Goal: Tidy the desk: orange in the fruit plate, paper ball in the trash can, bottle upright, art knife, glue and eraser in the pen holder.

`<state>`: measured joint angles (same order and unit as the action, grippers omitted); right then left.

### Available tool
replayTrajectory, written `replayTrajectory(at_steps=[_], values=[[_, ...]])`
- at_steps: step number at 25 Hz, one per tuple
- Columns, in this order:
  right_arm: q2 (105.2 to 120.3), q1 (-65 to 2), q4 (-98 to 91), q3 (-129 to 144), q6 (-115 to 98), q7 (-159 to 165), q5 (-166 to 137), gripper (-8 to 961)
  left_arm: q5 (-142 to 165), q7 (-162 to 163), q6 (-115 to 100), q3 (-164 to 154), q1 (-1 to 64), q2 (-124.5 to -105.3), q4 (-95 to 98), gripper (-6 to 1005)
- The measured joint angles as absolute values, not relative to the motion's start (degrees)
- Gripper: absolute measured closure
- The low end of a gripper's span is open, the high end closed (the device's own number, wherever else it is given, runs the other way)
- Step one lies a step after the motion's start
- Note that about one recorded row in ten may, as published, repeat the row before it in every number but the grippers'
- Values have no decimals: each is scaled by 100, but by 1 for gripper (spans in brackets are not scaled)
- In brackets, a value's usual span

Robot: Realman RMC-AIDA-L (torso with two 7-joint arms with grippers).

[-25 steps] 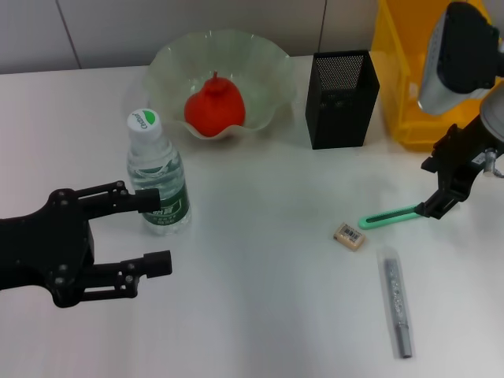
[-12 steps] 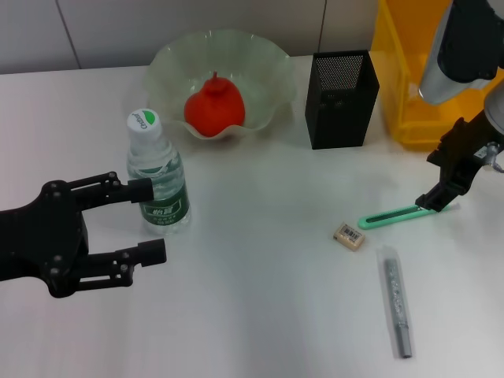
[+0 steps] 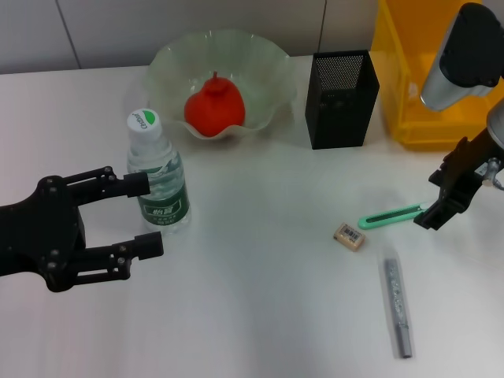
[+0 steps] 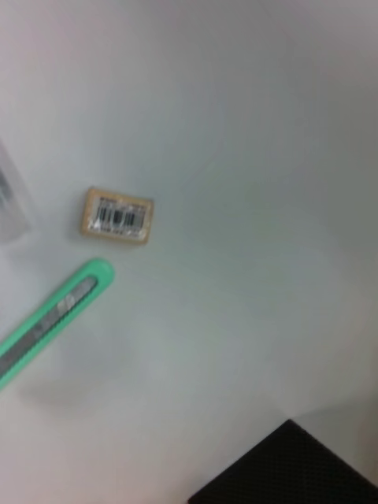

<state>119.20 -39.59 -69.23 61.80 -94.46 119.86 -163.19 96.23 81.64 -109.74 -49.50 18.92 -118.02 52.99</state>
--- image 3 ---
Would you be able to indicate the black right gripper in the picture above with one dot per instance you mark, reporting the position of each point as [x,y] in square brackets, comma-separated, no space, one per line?
[468,173]

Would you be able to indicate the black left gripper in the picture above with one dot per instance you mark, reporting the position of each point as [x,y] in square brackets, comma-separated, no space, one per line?
[43,236]

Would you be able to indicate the clear green-label water bottle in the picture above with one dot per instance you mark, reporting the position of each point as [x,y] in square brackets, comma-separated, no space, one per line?
[163,208]

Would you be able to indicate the mint green utility knife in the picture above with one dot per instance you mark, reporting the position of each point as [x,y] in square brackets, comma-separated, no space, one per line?
[378,219]

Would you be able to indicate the beige eraser with barcode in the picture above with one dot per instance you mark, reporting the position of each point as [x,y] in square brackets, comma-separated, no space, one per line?
[349,237]

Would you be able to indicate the white paper ball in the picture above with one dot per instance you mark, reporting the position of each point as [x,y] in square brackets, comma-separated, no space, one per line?
[413,89]

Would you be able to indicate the red pear-shaped fruit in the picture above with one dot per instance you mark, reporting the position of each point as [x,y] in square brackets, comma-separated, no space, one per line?
[214,110]

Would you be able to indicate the grey pen in clear sleeve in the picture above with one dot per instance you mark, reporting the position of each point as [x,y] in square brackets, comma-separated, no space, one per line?
[395,299]

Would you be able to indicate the black mesh pen holder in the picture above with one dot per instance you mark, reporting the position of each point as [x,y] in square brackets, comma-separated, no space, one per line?
[338,114]

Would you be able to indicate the pale green wavy fruit bowl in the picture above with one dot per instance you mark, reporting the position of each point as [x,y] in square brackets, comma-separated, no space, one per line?
[252,71]

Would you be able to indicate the yellow plastic storage bin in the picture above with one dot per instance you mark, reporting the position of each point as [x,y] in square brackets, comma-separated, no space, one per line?
[433,134]

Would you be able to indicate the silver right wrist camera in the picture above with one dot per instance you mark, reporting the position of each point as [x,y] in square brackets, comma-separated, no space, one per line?
[464,59]

